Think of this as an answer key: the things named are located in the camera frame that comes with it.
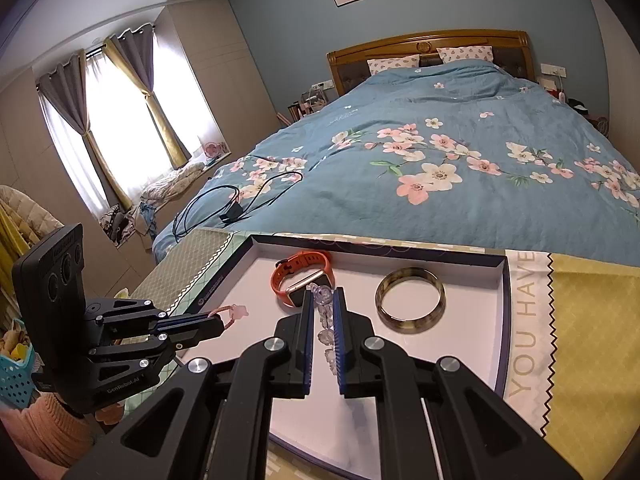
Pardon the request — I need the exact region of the blue plastic basket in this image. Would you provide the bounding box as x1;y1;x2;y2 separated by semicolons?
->
0;345;36;411

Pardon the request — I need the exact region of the white tray with dark rim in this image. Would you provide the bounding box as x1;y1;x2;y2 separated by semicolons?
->
172;234;512;480

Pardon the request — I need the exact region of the spotted white pillow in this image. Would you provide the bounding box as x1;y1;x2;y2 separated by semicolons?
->
436;46;495;65
367;55;421;76

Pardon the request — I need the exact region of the wooden headboard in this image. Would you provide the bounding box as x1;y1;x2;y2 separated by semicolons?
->
327;30;538;97

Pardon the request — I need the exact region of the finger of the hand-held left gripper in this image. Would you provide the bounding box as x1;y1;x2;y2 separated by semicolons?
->
87;332;211;361
82;298;225;342

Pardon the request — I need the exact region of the brown marbled bangle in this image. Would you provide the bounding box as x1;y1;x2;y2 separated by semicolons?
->
375;268;447;335

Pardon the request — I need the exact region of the blue floral quilt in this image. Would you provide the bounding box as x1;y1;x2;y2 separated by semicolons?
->
152;60;640;266

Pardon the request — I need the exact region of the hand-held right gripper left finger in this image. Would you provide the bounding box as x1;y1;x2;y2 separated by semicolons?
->
62;287;316;480

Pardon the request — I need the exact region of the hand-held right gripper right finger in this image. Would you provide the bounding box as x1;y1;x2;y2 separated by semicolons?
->
332;287;583;480

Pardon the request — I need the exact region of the person's left forearm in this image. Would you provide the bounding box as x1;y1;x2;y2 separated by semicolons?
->
0;392;96;468

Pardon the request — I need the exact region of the black cable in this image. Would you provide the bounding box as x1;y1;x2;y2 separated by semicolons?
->
172;171;305;238

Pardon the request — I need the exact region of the dark pile of clothes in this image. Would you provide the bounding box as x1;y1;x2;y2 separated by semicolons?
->
97;205;138;248

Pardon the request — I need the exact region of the blue cloth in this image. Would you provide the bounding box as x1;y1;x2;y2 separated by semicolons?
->
136;200;158;241

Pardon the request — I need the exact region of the crumpled light blanket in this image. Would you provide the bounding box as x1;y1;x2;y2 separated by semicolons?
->
141;162;206;206

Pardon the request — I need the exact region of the orange smartwatch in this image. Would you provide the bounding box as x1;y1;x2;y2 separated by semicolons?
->
271;250;333;308

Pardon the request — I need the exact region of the grey and gold curtain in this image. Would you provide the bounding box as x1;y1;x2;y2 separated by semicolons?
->
102;21;193;171
36;49;126;216

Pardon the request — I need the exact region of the clear acrylic organizer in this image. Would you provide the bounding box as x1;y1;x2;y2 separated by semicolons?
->
300;87;328;113

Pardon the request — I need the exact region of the pink cord ring with charm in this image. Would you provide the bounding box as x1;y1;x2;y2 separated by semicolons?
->
207;304;251;331

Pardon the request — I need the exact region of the clear crystal bead bracelet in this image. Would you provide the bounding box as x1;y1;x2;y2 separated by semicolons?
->
307;282;341;376

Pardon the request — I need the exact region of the white sheer curtain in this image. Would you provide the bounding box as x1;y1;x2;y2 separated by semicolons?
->
40;35;176;211

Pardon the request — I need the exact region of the beige padded jacket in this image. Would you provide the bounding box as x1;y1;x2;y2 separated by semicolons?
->
0;185;63;281

